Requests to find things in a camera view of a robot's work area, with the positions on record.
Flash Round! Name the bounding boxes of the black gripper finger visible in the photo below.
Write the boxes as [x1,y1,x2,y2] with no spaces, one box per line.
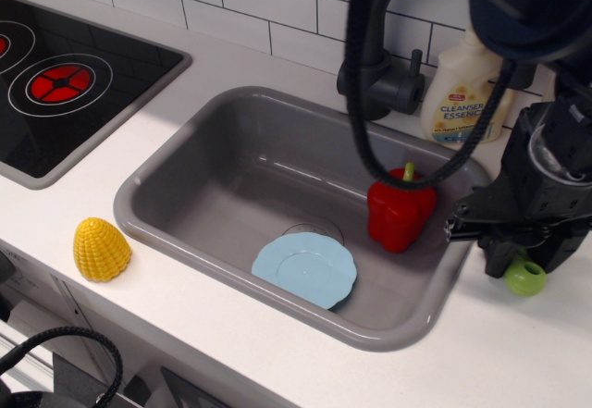
[527,229,589,273]
[478,234,518,278]

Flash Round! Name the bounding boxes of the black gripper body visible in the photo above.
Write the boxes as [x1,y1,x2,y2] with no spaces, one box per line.
[446,102,591,241]

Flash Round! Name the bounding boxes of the green handled grey spatula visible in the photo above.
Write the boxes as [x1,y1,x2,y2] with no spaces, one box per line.
[503,249,548,297]

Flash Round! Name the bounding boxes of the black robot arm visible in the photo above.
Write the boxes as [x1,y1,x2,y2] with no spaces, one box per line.
[448,0,591,278]

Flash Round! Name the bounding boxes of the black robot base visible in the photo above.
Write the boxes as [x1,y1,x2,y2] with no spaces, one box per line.
[0,327,232,408]

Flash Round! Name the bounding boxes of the light blue plate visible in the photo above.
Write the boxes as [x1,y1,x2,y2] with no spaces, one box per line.
[252,232,357,309]

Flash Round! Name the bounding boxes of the grey sink basin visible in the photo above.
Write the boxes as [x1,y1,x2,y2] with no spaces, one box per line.
[114,87,490,352]

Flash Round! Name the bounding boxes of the red toy bell pepper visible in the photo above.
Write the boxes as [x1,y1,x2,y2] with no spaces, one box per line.
[367,181,438,253]

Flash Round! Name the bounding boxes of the white cleanser bottle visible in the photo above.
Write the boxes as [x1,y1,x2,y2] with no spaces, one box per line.
[420,28,502,144]

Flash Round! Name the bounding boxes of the dark grey faucet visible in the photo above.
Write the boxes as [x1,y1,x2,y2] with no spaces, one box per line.
[336,0,540,121]

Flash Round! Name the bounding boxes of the yellow toy corn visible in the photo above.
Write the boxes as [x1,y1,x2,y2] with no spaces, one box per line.
[73,217,132,281]

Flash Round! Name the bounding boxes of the black toy stove top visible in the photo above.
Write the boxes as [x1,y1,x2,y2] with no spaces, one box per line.
[1,0,191,190]

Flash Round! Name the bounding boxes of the black braided cable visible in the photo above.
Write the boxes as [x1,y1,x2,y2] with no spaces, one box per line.
[346,0,517,192]

